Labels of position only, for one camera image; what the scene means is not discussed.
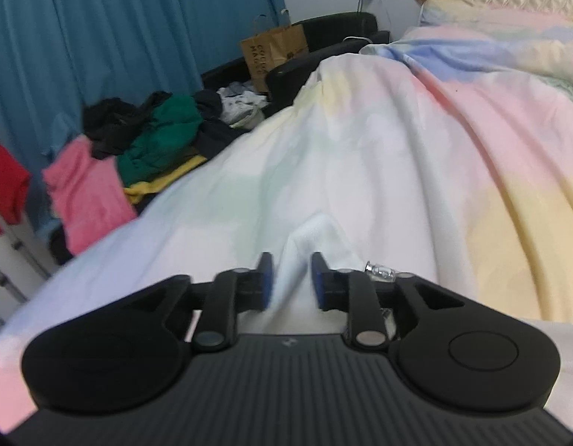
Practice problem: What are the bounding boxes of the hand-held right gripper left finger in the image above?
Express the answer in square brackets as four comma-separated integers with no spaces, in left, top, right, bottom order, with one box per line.
[124,252,274,353]

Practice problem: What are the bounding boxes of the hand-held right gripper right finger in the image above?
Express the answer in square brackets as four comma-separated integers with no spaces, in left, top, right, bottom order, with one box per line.
[312,252,468,353]

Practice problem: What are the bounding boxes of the white sweatpants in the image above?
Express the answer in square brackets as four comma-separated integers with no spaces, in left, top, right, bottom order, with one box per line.
[240,214,368,335]

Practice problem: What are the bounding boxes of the small clear glass bottle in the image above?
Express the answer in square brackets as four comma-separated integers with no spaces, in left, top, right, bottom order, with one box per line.
[364,262,399,285]

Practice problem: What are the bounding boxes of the yellow garment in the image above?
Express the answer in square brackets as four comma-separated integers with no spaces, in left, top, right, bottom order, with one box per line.
[124,155,208,205]

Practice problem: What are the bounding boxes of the dark navy garment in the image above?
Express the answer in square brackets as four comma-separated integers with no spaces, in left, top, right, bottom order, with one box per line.
[191,89,251,157]

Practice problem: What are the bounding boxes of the pastel tie-dye bedspread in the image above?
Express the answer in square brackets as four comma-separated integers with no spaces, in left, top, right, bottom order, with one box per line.
[0,7,573,433]

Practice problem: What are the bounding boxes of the green garment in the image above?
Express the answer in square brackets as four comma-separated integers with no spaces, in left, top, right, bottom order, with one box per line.
[117,94,206,187]

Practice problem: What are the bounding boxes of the white patterned cloth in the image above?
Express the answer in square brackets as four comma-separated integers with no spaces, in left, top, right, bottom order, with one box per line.
[219,81,269,131]

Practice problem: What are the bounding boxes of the pink garment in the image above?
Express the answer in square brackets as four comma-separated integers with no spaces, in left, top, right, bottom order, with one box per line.
[42,137,139,256]

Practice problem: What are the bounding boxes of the black garment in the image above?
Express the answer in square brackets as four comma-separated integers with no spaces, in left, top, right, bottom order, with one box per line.
[82,92,173,161]

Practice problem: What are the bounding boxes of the brown paper bag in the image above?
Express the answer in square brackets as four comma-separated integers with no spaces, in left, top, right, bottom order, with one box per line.
[240,9,310,94]

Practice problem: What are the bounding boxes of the black leather sofa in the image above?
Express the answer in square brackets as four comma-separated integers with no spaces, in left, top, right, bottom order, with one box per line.
[200,12,391,120]

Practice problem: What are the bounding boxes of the red garment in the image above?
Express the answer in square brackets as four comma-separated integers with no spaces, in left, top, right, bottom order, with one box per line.
[0,145,32,237]

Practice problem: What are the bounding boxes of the pastel pillow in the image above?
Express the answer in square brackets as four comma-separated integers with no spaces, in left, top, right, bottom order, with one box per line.
[413,0,483,27]

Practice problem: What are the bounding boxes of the blue curtain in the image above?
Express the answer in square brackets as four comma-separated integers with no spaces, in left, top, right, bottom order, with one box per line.
[0,0,287,242]

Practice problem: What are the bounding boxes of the pale green patterned cloth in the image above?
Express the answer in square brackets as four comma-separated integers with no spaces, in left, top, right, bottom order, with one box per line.
[543,75,573,109]

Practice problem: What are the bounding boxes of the white charging cable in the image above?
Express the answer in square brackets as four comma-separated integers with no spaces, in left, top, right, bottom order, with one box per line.
[343,35,376,51]

